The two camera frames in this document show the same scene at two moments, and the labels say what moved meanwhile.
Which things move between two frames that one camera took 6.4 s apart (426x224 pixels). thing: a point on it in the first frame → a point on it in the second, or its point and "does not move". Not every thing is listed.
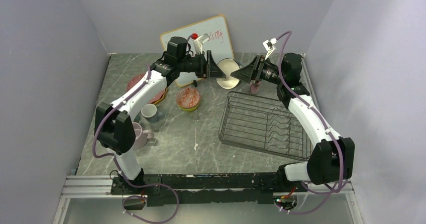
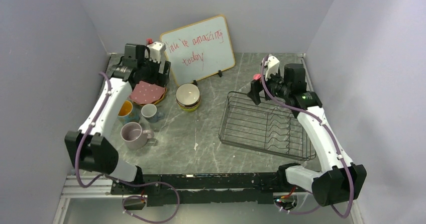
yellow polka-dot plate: (162, 98) does not move
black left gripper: (208, 69) → (157, 78)
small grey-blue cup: (149, 112) does not move
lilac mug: (141, 136) does not move
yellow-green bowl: (189, 109) does not move
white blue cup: (228, 66) → (188, 94)
